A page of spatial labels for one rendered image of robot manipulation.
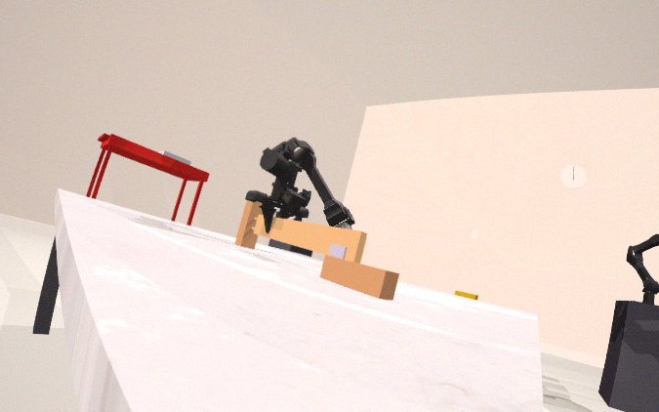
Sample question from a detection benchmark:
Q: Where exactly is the long tan wooden rail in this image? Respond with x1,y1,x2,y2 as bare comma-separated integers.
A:
254,215,368,263

